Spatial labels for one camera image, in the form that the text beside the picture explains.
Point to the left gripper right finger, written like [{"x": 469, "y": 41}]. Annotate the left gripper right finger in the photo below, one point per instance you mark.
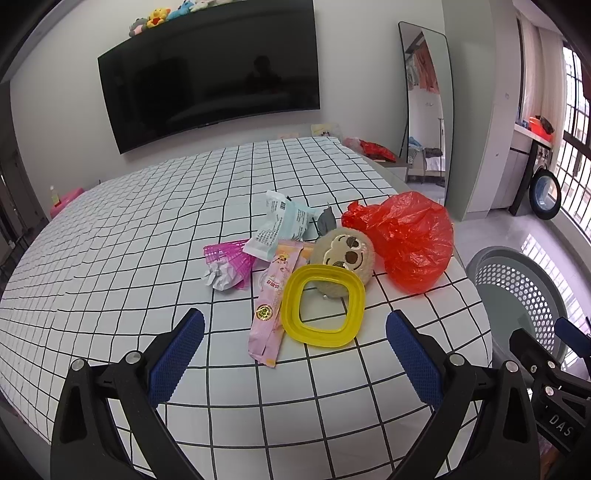
[{"x": 504, "y": 441}]

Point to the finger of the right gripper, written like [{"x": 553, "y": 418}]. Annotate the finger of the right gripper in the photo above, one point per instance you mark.
[
  {"x": 573, "y": 337},
  {"x": 538, "y": 363}
]

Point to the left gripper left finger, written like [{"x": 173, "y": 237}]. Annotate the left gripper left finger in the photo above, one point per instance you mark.
[{"x": 85, "y": 442}]

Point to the red plastic bag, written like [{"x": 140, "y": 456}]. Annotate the red plastic bag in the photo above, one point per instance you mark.
[{"x": 413, "y": 234}]

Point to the white paper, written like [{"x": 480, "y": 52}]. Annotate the white paper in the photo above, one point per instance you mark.
[{"x": 222, "y": 276}]

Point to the beige sloth plush ball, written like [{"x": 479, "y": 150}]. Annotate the beige sloth plush ball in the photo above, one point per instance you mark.
[{"x": 348, "y": 249}]

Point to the pink plastic shuttlecock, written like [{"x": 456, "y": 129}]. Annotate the pink plastic shuttlecock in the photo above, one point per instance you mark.
[{"x": 232, "y": 252}]

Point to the pink snack stick wrapper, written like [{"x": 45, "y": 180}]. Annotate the pink snack stick wrapper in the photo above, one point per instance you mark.
[{"x": 266, "y": 332}]

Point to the grey foil wrapper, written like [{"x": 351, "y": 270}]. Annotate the grey foil wrapper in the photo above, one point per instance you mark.
[{"x": 326, "y": 222}]

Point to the white blue snack packet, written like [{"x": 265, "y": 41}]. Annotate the white blue snack packet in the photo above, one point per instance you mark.
[{"x": 285, "y": 219}]

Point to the grey perforated laundry basket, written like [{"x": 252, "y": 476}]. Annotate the grey perforated laundry basket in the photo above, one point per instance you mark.
[{"x": 517, "y": 293}]

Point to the front-load washing machine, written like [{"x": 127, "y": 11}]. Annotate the front-load washing machine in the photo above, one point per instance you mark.
[{"x": 544, "y": 194}]

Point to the orange basin on counter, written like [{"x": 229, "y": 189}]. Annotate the orange basin on counter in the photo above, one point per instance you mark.
[{"x": 540, "y": 126}]

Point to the pink stool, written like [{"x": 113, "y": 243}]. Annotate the pink stool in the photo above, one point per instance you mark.
[{"x": 60, "y": 202}]

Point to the red bag on cabinet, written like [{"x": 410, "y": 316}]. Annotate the red bag on cabinet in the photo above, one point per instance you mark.
[{"x": 377, "y": 152}]

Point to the tall grey cabinet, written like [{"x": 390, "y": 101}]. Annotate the tall grey cabinet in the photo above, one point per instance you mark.
[{"x": 484, "y": 48}]

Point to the standing floor mirror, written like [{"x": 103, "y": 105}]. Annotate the standing floor mirror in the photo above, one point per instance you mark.
[{"x": 429, "y": 131}]

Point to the plush toys row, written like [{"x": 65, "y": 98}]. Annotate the plush toys row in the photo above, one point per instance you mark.
[{"x": 171, "y": 14}]

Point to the black wall television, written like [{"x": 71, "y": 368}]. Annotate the black wall television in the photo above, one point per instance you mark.
[{"x": 242, "y": 59}]

